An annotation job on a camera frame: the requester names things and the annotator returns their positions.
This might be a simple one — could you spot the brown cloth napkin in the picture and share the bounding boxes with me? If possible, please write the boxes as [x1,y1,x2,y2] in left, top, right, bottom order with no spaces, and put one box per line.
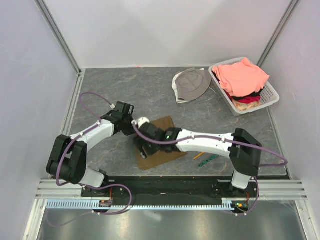
[133,116,187,171]

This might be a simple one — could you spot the orange plastic fork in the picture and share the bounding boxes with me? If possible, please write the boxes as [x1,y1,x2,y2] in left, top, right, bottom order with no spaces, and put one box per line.
[193,152,205,160]

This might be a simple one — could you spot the spoon with green handle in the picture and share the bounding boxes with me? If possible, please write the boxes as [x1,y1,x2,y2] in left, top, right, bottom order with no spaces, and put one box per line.
[198,154,219,168]

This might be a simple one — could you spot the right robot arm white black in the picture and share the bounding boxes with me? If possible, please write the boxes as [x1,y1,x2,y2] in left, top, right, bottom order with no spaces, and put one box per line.
[133,123,262,197]

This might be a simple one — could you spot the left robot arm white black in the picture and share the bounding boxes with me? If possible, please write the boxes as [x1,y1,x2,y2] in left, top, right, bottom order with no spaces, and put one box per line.
[46,101,135,197]

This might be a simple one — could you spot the grey bucket hat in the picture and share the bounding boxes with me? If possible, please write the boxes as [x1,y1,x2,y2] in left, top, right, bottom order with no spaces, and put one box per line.
[171,68,212,104]

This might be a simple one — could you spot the red and dark clothes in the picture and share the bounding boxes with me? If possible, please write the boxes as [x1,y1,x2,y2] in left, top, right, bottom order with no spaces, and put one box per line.
[225,89,263,112]

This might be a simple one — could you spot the salmon pink folded garment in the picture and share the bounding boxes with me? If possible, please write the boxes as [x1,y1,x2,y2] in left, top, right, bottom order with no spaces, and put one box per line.
[212,57,270,97]

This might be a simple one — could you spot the white plastic laundry basket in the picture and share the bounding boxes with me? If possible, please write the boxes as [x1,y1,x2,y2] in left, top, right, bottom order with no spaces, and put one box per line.
[208,57,280,117]

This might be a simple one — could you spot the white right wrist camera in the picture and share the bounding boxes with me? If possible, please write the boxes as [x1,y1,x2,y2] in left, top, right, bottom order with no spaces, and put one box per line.
[131,117,150,128]

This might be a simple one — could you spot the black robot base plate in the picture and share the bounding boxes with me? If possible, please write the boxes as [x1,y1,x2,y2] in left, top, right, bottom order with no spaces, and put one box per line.
[81,175,257,199]

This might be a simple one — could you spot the grey slotted cable duct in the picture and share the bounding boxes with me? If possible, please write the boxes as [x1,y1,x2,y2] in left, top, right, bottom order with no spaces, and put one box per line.
[46,199,244,211]

